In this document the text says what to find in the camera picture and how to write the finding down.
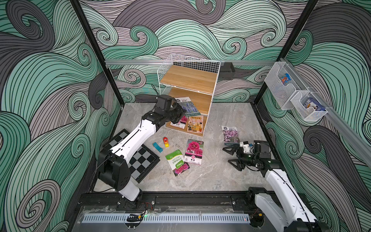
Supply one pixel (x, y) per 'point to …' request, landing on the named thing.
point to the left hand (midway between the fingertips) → (188, 107)
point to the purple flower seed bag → (231, 135)
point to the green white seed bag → (176, 161)
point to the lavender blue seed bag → (186, 103)
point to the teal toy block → (160, 150)
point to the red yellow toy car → (166, 141)
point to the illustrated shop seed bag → (195, 124)
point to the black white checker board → (144, 161)
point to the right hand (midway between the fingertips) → (226, 155)
